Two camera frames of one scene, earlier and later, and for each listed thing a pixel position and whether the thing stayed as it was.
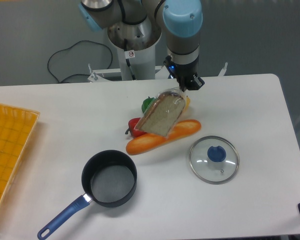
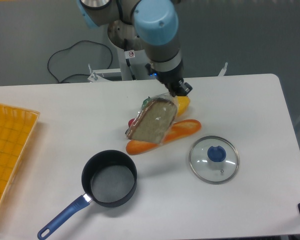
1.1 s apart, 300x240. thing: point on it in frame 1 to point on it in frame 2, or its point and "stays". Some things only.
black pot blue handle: [109, 178] stays
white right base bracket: [222, 72] stays
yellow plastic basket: [11, 128] stays
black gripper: [186, 74] to [172, 79]
